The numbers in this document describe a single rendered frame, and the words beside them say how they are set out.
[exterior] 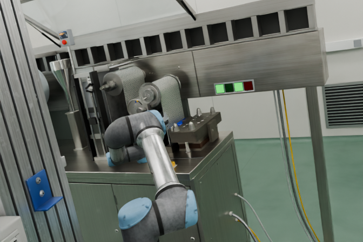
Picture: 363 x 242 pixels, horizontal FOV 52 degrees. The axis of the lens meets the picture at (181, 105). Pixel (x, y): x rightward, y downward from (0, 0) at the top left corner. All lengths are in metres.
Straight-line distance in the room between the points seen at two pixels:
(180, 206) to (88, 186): 1.10
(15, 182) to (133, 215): 0.40
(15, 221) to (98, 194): 1.34
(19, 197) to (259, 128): 4.05
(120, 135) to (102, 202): 0.82
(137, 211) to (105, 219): 1.10
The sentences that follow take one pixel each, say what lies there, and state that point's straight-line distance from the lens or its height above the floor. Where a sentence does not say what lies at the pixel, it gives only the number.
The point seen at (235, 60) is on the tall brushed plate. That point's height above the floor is 1.34.
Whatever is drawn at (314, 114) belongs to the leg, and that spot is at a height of 0.94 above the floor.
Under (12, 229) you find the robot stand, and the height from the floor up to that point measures 1.21.
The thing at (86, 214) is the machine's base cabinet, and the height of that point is 0.61.
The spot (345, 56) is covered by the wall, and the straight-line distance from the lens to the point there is 4.48.
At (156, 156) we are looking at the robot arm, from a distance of 1.40.
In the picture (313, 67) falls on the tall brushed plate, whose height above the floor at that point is 1.25.
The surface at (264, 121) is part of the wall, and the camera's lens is 4.79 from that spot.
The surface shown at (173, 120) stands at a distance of 2.22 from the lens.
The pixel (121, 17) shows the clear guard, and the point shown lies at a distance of 2.48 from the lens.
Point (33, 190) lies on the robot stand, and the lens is 1.06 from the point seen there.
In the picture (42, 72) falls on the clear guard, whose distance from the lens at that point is 2.88.
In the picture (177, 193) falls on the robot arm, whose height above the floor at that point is 1.05.
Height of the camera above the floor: 1.57
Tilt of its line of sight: 11 degrees down
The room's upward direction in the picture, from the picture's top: 11 degrees counter-clockwise
